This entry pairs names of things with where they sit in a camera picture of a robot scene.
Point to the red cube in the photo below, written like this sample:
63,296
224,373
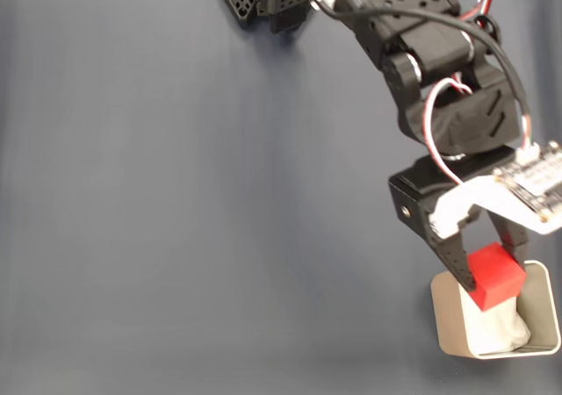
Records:
496,276

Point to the beige square metal box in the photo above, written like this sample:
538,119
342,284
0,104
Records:
445,316

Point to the white crumpled cloth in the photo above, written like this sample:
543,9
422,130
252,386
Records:
500,329

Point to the dark blue-grey mat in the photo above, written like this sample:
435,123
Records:
219,237

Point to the camera board on white mount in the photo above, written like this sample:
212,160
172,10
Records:
496,195

